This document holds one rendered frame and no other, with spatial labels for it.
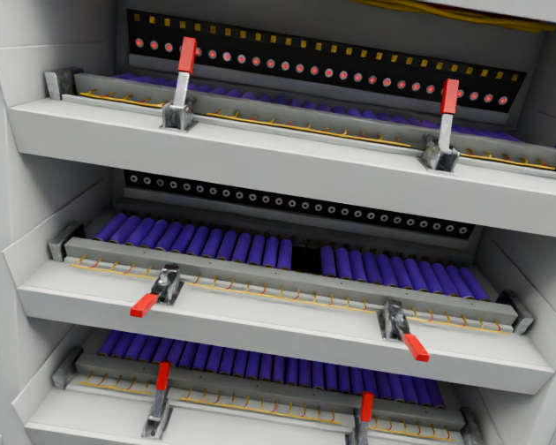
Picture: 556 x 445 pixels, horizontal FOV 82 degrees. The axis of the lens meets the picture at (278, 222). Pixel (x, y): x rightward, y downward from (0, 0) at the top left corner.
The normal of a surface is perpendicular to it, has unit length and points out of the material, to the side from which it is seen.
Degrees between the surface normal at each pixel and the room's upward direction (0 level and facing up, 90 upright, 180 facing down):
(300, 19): 90
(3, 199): 90
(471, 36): 90
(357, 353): 107
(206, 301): 17
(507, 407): 90
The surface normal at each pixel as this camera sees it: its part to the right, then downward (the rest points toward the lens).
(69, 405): 0.14, -0.85
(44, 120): -0.07, 0.51
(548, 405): -0.04, 0.25
